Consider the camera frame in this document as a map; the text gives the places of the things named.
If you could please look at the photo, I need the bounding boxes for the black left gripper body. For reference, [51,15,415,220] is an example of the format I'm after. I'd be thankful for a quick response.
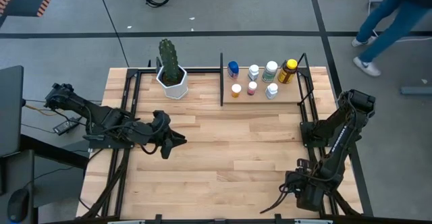
[148,110,173,143]

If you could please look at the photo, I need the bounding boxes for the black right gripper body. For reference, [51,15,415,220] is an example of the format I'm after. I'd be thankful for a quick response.
[285,169,327,212]

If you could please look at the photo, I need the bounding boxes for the blue bottle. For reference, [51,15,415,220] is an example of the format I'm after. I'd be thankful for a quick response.
[227,61,240,80]

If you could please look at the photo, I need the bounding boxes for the white melatonin bottle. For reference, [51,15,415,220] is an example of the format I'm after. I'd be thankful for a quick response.
[248,64,260,82]
[265,82,279,100]

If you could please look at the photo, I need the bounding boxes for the green-label supplement jar white lid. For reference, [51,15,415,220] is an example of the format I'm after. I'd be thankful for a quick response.
[261,60,279,84]

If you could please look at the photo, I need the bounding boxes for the brown bottle yellow cap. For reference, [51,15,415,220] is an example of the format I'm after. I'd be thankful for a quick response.
[277,59,298,84]

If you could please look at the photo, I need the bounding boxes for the wooden shelf board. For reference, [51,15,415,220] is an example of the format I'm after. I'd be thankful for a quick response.
[222,69,303,105]

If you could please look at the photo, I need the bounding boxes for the white planter pot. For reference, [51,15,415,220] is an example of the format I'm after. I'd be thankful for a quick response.
[155,64,189,101]

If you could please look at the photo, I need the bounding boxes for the green cactus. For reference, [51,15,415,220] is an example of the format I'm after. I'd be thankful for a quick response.
[158,38,180,83]

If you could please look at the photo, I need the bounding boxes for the black power adapter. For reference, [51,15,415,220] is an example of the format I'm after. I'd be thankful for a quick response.
[53,117,82,136]

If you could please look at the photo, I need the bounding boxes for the grey floor bar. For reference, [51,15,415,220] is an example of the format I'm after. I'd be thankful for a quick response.
[400,86,432,95]

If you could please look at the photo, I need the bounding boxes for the dark grey side panel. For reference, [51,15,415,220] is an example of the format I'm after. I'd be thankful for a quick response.
[0,65,24,157]

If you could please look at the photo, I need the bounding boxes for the black computer mouse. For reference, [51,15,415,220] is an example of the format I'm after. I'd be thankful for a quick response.
[7,188,30,223]

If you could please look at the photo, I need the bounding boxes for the person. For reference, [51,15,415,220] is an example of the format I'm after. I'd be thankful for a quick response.
[350,0,432,78]

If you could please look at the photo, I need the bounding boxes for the orange cable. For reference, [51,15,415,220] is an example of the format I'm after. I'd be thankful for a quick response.
[25,104,60,117]

